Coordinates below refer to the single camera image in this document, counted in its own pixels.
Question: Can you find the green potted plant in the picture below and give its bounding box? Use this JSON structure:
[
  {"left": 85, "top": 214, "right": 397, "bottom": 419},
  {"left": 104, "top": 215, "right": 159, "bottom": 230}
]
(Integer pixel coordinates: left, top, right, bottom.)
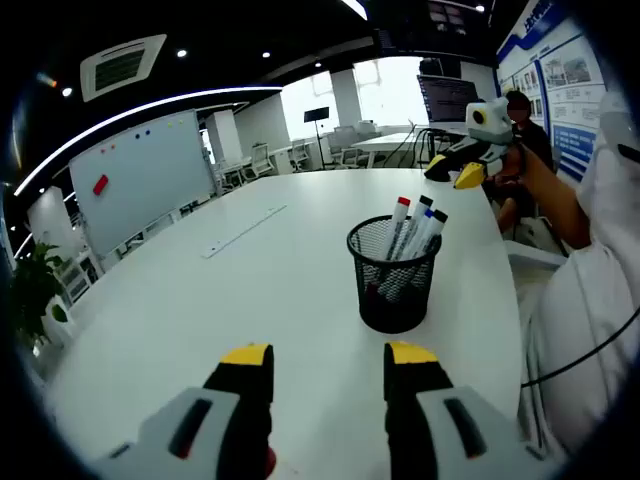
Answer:
[{"left": 12, "top": 242, "right": 76, "bottom": 351}]

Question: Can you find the white table cable slot cover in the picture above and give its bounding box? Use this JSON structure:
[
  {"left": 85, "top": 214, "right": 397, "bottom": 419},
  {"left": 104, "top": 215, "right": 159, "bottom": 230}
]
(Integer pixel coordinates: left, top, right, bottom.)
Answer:
[{"left": 201, "top": 203, "right": 288, "bottom": 259}]

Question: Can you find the bundle of black cables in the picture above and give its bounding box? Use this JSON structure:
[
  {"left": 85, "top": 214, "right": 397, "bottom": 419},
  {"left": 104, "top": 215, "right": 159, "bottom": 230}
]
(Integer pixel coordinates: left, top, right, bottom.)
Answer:
[{"left": 389, "top": 124, "right": 451, "bottom": 169}]

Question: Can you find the white background table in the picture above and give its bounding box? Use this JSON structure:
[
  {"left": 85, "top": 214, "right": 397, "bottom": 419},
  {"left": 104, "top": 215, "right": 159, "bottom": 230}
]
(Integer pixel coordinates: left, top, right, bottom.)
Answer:
[{"left": 351, "top": 130, "right": 436, "bottom": 169}]

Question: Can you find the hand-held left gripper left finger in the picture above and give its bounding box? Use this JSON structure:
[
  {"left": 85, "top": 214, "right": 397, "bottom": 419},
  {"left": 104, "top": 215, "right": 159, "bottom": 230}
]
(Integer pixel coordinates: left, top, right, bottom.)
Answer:
[{"left": 93, "top": 342, "right": 276, "bottom": 480}]

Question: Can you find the row of round coloured magnets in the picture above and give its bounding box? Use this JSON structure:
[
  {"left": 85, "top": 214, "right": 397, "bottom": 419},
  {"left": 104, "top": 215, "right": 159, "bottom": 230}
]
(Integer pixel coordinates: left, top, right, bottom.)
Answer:
[{"left": 99, "top": 119, "right": 177, "bottom": 154}]

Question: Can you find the operator in white shirt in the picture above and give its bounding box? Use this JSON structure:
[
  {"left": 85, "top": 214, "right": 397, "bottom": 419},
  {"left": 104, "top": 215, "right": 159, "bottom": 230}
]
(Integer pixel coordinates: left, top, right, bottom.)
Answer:
[{"left": 517, "top": 89, "right": 640, "bottom": 454}]

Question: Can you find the curved ceiling light strip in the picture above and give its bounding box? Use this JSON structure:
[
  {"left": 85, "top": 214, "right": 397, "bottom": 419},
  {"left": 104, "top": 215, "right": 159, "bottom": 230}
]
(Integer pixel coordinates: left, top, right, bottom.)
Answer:
[{"left": 13, "top": 85, "right": 284, "bottom": 197}]

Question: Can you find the black panel on stand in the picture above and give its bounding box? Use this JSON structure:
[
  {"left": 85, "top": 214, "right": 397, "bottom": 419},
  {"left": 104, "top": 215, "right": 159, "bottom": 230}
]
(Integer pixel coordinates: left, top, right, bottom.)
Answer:
[{"left": 303, "top": 106, "right": 331, "bottom": 171}]

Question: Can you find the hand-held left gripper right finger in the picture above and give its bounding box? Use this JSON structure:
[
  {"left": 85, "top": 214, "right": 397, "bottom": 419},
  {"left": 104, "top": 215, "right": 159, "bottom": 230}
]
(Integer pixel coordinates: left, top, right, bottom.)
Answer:
[{"left": 382, "top": 341, "right": 562, "bottom": 480}]

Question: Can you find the white low shelf unit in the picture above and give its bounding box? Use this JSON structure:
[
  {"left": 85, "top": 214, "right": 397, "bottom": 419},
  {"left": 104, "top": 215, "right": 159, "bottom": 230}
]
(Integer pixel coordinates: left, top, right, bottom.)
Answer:
[{"left": 54, "top": 249, "right": 104, "bottom": 306}]

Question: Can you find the black mesh pen holder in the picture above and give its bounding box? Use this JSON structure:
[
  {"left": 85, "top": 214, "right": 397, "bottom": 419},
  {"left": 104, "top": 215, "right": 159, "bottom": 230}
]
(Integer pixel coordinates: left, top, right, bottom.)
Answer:
[{"left": 346, "top": 214, "right": 444, "bottom": 335}]

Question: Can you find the red cap whiteboard marker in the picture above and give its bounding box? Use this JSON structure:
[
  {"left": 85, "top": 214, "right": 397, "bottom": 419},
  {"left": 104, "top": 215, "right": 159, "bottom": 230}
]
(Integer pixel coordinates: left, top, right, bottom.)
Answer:
[{"left": 383, "top": 196, "right": 412, "bottom": 262}]

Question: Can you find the white ceiling air conditioner vent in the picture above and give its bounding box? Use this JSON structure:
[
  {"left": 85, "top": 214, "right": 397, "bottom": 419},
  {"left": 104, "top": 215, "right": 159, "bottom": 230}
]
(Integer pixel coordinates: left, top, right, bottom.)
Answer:
[{"left": 79, "top": 33, "right": 168, "bottom": 104}]

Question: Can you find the dark monitor screen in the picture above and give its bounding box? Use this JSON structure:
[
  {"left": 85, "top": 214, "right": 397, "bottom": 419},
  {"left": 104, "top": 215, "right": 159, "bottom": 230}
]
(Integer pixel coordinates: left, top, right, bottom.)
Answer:
[{"left": 417, "top": 73, "right": 481, "bottom": 124}]

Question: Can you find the blue white wall display board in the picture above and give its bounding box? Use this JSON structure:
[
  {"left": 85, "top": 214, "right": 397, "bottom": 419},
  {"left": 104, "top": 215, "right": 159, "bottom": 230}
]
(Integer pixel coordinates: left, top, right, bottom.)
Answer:
[{"left": 496, "top": 0, "right": 609, "bottom": 182}]

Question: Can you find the white chair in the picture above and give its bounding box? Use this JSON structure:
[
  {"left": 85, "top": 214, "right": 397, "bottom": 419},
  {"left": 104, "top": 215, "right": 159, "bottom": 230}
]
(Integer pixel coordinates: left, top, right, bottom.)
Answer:
[{"left": 503, "top": 219, "right": 571, "bottom": 274}]

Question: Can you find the thin black cable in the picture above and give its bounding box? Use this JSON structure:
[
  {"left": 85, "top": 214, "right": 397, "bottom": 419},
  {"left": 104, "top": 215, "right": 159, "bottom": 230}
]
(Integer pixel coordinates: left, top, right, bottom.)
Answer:
[{"left": 519, "top": 307, "right": 640, "bottom": 389}]

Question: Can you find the black cap whiteboard marker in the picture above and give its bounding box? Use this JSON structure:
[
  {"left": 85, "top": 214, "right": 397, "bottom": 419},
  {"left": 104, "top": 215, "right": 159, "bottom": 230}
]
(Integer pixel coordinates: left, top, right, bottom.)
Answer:
[
  {"left": 412, "top": 209, "right": 450, "bottom": 260},
  {"left": 394, "top": 194, "right": 435, "bottom": 262}
]

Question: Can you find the group of white office chairs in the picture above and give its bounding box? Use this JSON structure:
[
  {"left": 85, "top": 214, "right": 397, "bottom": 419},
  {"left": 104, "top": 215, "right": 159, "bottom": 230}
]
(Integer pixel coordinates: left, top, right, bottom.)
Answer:
[{"left": 214, "top": 122, "right": 386, "bottom": 191}]

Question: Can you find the large whiteboard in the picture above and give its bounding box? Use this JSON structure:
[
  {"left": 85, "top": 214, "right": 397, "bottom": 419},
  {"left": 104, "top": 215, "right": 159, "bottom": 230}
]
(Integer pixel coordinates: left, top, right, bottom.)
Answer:
[{"left": 68, "top": 108, "right": 217, "bottom": 259}]

